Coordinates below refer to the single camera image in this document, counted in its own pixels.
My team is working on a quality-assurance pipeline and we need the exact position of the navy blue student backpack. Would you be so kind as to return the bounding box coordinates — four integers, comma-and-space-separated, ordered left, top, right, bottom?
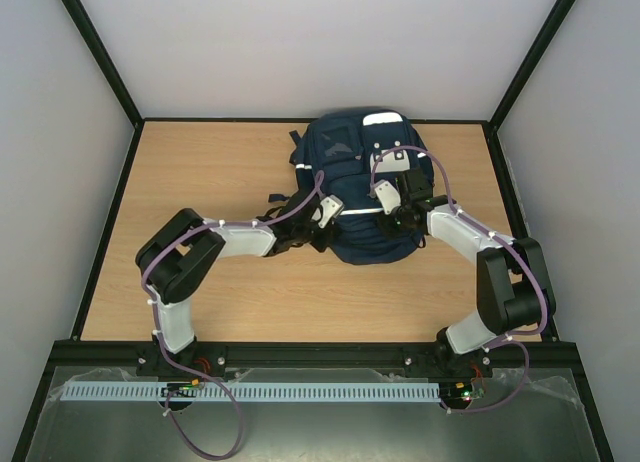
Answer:
264, 107, 434, 265

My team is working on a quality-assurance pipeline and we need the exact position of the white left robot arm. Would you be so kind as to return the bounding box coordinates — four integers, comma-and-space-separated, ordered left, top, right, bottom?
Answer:
135, 196, 344, 354

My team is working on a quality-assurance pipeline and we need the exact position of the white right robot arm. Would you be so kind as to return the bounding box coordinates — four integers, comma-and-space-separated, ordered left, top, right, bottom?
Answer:
371, 169, 551, 374

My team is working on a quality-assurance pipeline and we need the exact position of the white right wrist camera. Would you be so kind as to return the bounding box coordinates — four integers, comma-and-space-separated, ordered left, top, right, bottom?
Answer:
372, 180, 401, 215

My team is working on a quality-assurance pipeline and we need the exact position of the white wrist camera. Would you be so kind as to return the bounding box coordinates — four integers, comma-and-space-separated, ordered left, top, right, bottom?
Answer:
313, 195, 344, 229
372, 180, 401, 215

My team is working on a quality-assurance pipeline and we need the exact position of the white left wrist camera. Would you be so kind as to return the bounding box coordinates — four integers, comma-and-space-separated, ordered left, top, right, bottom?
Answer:
313, 195, 344, 229

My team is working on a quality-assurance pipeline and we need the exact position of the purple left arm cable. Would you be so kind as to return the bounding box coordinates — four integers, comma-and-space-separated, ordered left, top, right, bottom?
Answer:
140, 169, 326, 457

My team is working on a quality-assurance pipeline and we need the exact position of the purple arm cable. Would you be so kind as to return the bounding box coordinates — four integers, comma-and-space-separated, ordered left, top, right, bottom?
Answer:
140, 169, 326, 457
368, 144, 549, 416

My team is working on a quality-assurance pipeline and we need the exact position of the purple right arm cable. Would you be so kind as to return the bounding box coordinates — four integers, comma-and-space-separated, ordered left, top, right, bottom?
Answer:
368, 144, 549, 416

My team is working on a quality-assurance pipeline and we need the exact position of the light blue cable duct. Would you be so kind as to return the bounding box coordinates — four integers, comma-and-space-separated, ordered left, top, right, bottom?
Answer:
60, 381, 441, 403

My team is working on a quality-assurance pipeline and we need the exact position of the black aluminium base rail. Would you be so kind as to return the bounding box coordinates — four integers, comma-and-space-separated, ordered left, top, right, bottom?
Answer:
49, 339, 581, 381

